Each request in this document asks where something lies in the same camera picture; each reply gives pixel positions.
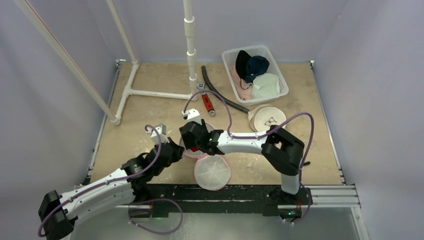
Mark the pink-rimmed mesh laundry bag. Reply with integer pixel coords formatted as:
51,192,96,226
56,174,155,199
179,123,231,191

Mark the pale green bra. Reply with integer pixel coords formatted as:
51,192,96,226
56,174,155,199
252,73,280,99

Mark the black bra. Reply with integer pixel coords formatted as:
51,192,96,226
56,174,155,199
235,50,252,90

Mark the dark blue bra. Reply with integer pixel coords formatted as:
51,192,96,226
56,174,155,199
244,55,270,84

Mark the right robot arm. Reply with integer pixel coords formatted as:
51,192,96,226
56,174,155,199
179,120,309,204

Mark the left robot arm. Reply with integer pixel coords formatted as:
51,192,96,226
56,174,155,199
37,138,185,240

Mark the pink bra in basket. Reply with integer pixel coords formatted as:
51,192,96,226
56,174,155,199
229,64,253,101

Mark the white plastic basket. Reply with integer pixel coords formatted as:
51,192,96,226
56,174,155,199
221,45,289,107

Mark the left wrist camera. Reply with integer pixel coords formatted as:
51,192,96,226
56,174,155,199
144,123,169,145

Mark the red-handled adjustable wrench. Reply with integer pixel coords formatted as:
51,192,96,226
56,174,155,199
197,83,216,117

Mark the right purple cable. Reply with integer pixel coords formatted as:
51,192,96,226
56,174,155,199
182,90,315,226

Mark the black corrugated hose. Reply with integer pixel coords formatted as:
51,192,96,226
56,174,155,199
201,65,250,115

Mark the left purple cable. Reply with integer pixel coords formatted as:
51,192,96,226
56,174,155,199
37,124,163,238

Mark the white PVC pipe frame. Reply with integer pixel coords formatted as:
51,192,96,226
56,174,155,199
14,0,198,126

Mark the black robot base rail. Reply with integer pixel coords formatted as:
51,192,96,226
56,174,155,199
129,183,313,219

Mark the loose purple cable at base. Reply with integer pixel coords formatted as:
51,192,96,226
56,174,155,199
127,197,184,235

